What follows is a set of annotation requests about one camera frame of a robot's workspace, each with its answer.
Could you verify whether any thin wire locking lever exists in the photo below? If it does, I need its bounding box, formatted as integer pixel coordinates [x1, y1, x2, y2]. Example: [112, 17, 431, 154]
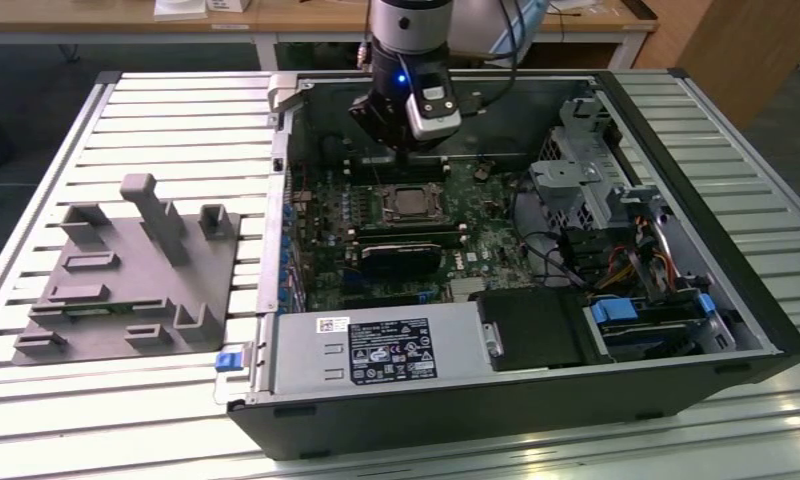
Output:
[380, 215, 454, 227]

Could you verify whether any CPU socket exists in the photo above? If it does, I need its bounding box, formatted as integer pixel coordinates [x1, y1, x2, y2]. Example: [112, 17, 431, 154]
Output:
[376, 182, 455, 227]

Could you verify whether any long black RAM slot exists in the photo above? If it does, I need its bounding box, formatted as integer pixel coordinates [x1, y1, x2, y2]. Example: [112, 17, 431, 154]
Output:
[354, 223, 460, 237]
[358, 232, 464, 247]

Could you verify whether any silver metal drive cage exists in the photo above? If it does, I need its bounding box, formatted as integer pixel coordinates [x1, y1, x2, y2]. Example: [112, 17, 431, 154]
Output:
[526, 97, 672, 234]

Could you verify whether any small black graphics card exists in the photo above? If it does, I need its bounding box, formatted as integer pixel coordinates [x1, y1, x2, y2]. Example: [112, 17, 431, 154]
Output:
[356, 241, 446, 280]

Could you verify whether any green motherboard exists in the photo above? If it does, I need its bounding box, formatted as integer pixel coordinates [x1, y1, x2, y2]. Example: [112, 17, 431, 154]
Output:
[285, 159, 542, 311]

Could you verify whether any white cardboard box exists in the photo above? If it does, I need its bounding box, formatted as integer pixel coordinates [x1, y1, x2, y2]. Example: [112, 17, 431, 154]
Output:
[153, 0, 209, 22]

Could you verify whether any small silver heatsink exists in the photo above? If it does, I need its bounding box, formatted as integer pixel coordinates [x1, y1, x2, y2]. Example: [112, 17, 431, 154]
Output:
[450, 277, 486, 302]

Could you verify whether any grey plastic parts rack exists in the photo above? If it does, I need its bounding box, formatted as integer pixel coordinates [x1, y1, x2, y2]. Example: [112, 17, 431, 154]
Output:
[11, 172, 245, 369]

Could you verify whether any black plastic shroud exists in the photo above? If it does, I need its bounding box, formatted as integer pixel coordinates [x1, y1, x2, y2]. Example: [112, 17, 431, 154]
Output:
[472, 288, 606, 372]

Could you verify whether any silver power supply with label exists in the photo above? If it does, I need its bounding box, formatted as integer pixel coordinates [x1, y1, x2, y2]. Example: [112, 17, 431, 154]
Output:
[265, 299, 502, 394]

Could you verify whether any wooden cabinet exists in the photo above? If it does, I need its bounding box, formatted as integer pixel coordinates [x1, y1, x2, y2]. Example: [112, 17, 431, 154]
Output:
[632, 0, 800, 130]

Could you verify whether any blue disk carrier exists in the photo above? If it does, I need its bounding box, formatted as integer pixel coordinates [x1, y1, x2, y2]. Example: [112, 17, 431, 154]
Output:
[590, 297, 642, 327]

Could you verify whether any green RAM stick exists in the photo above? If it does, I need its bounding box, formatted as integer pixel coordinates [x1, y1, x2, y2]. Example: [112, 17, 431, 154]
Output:
[64, 302, 141, 317]

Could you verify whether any black open PC case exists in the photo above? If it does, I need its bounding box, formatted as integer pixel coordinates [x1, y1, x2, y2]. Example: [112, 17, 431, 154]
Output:
[224, 67, 800, 462]

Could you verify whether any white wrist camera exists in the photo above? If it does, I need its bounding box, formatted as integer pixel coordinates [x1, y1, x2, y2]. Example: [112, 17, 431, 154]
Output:
[404, 72, 467, 145]

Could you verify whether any grey case corner handle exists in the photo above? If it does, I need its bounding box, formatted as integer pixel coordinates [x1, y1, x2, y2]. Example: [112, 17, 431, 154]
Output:
[265, 73, 315, 112]

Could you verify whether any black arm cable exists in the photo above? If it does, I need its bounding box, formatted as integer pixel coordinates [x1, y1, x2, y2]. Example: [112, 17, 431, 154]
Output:
[452, 0, 528, 119]

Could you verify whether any coloured power wire bundle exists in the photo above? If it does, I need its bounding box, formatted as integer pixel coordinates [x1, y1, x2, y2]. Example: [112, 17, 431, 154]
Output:
[599, 214, 682, 296]

